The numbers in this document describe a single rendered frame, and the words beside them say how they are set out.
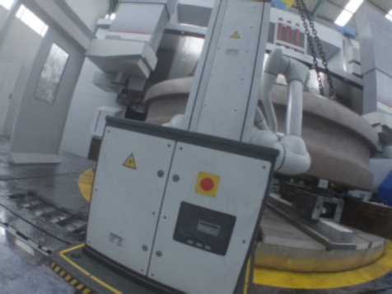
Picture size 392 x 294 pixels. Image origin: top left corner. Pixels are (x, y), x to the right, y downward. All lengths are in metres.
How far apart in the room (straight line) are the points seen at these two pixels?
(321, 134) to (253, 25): 1.70
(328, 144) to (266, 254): 1.48
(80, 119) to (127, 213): 5.89
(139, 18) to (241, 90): 4.21
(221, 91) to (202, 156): 0.56
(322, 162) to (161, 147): 2.02
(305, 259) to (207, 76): 1.63
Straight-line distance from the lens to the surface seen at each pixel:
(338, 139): 2.80
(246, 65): 1.11
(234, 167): 0.55
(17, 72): 7.21
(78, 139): 6.42
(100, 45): 4.48
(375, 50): 6.49
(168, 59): 5.98
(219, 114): 1.03
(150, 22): 4.90
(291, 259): 1.91
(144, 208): 0.64
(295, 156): 1.18
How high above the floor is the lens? 0.78
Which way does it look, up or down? 3 degrees up
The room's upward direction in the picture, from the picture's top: 13 degrees clockwise
